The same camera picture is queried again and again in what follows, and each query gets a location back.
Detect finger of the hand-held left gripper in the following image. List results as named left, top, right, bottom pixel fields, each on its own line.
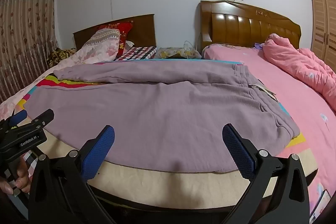
left=7, top=109, right=28, bottom=127
left=26, top=109, right=55, bottom=135

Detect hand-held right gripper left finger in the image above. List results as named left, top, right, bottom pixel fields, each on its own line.
left=28, top=125, right=116, bottom=224

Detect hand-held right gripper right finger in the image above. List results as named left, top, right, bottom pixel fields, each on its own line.
left=222, top=123, right=311, bottom=224

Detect purple pants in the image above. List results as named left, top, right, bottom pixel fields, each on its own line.
left=24, top=61, right=301, bottom=173

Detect person's left hand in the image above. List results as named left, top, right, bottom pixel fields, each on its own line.
left=0, top=158, right=31, bottom=194

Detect colourful striped bedsheet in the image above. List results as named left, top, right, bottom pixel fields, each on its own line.
left=13, top=60, right=318, bottom=199

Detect leopard print blanket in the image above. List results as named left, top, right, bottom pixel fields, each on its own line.
left=47, top=48, right=76, bottom=68

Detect pink bedsheet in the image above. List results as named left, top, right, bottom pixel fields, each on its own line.
left=202, top=44, right=336, bottom=216

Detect brown floral curtain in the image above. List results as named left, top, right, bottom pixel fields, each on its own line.
left=0, top=0, right=59, bottom=104

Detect pink floral quilt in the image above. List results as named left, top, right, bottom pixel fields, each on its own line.
left=0, top=28, right=122, bottom=119

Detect smartphone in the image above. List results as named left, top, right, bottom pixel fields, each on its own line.
left=309, top=189, right=332, bottom=223

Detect pink pillow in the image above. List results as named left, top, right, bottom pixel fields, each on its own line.
left=202, top=43, right=252, bottom=59

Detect red checkered pillow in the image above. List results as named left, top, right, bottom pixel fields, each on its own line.
left=115, top=46, right=157, bottom=61

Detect red embroidered pillow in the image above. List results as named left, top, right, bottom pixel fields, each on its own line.
left=96, top=21, right=134, bottom=58

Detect yellow floral cloth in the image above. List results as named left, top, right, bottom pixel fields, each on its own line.
left=155, top=47, right=202, bottom=60

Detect light brown wooden headboard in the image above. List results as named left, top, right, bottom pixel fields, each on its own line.
left=200, top=0, right=301, bottom=54

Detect dark wooden headboard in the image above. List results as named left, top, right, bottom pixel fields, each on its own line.
left=73, top=13, right=156, bottom=50

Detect light wooden wardrobe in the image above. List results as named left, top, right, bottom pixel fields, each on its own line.
left=310, top=0, right=336, bottom=71

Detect white charging cable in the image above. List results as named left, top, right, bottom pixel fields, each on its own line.
left=184, top=40, right=196, bottom=59

